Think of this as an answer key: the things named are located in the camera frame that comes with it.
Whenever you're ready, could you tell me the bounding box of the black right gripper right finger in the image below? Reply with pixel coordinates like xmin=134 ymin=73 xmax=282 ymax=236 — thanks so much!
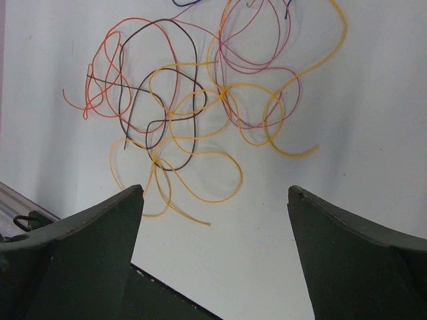
xmin=288 ymin=185 xmax=426 ymax=319

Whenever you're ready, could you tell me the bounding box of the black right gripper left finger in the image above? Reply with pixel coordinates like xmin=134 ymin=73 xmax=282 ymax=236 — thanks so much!
xmin=1 ymin=185 xmax=144 ymax=319

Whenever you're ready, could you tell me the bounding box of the orange red cable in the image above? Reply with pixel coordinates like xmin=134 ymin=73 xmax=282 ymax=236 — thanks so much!
xmin=62 ymin=17 xmax=179 ymax=135

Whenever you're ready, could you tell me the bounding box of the pink magenta cable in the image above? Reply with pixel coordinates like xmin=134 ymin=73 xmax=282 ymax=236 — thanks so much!
xmin=171 ymin=0 xmax=302 ymax=130

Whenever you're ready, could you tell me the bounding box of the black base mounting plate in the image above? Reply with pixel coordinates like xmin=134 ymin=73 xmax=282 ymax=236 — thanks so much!
xmin=120 ymin=264 xmax=219 ymax=319

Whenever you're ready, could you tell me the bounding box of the dark brown cable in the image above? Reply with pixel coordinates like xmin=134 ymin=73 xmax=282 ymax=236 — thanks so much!
xmin=86 ymin=18 xmax=207 ymax=172

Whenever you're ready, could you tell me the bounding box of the dark blue cable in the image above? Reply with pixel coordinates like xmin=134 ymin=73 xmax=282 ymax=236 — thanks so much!
xmin=172 ymin=0 xmax=294 ymax=20

